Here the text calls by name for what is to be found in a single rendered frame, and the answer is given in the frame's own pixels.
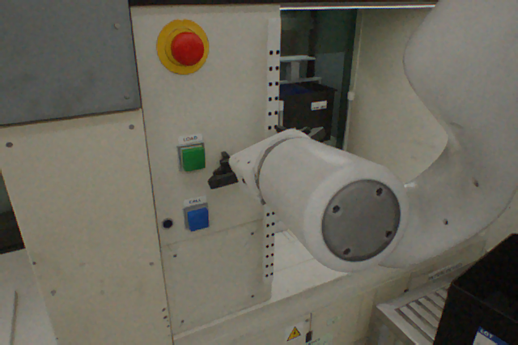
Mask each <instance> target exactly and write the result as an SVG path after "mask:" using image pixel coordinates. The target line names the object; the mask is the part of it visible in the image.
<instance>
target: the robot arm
mask: <svg viewBox="0 0 518 345"><path fill-rule="evenodd" d="M402 64H403V69H404V72H405V76H406V78H407V79H408V81H409V83H410V86H411V87H412V88H413V90H414V91H415V93H416V94H417V95H418V97H419V98H420V100H421V101H422V102H423V103H424V104H425V105H426V107H427V108H428V109H429V111H430V112H431V113H432V115H433V116H434V117H435V119H436V120H437V121H438V123H439V124H440V126H441V127H442V128H443V129H444V131H445V133H446V134H447V135H448V140H447V143H446V145H445V147H444V149H443V151H442V152H441V155H440V156H439V157H438V159H437V160H436V161H435V162H434V163H433V164H431V165H430V166H429V167H428V168H427V169H426V170H424V171H423V172H422V173H421V174H419V175H418V176H417V177H415V178H414V179H413V180H411V181H408V182H406V183H404V184H403V183H402V181H401V180H400V178H399V177H398V176H397V175H396V174H395V173H394V172H393V171H392V170H390V169H388V168H386V167H385V166H383V165H381V164H378V163H376V162H373V161H370V160H367V159H364V158H362V157H359V156H356V155H353V154H350V153H349V152H347V151H343V150H340V149H338V148H336V147H331V146H329V145H327V144H324V143H320V142H318V141H319V140H321V139H322V138H323V137H325V136H326V133H325V130H324V127H323V126H322V127H316V128H312V129H311V128H310V127H307V126H306V127H304V128H303V129H300V130H297V129H296V128H295V127H291V128H290V129H287V128H286V127H284V126H280V125H278V126H276V127H275V129H276V131H277V134H275V135H273V136H271V137H268V138H266V139H264V140H262V141H260V142H259V143H255V144H254V145H252V146H251V147H248V148H246V149H244V150H242V151H239V152H237V153H236V154H234V155H233V156H231V157H230V156H229V155H228V154H227V153H226V152H225V151H222V152H221V154H222V156H223V159H222V160H220V162H219V163H220V165H221V166H220V167H219V168H217V169H215V170H214V171H213V176H212V177H211V178H210V179H209V180H208V181H207V182H208V184H209V187H210V189H211V190H214V189H218V188H221V187H224V186H227V185H232V184H235V183H237V184H238V185H239V187H240V188H241V190H242V191H243V192H244V193H246V194H247V195H248V196H249V197H250V198H253V199H254V200H256V201H257V202H258V204H259V205H260V206H261V207H262V206H264V205H265V204H266V206H268V207H269V208H270V210H271V211H272V212H273V213H275V214H276V216H277V217H278V218H279V219H280V220H281V221H282V222H283V223H284V224H285V225H286V226H287V227H288V228H289V230H290V231H291V232H292V233H293V234H294V235H295V237H296V238H297V239H298V240H299V241H300V242H301V243H302V245H303V246H304V247H305V248H306V249H307V250H308V252H309V253H310V254H311V255H312V256H313V257H314V258H315V259H316V260H317V261H318V262H319V263H321V264H322V265H323V266H326V267H328V268H329V269H331V270H335V271H337V272H342V273H355V272H360V271H364V270H368V269H371V268H372V267H374V266H377V265H378V266H386V267H392V268H403V267H408V266H413V265H416V264H419V263H421V262H425V261H427V260H429V259H431V258H433V257H435V256H437V255H439V254H441V253H443V252H445V251H447V250H449V249H451V248H453V247H455V246H458V245H461V244H463V243H465V242H466V241H468V240H469V239H470V238H472V237H474V236H476V235H477V234H478V233H480V232H482V231H483V230H485V229H486V228H488V227H489V226H490V225H492V224H493V223H494V222H495V221H496V220H497V219H498V218H499V217H500V216H501V214H502V213H503V212H504V211H505V209H506V208H507V206H508V205H509V203H510V202H511V200H512V199H513V197H514V195H515V193H516V191H517V189H518V0H439V1H438V2H437V3H436V4H435V5H434V6H433V7H432V8H431V10H430V11H429V12H428V13H427V15H426V16H425V17H424V18H423V20H422V21H421V22H420V23H419V25H418V26H417V28H415V30H414V32H413V33H412V34H411V36H410V38H409V40H408V41H407V44H406V46H405V51H404V53H403V58H402Z"/></svg>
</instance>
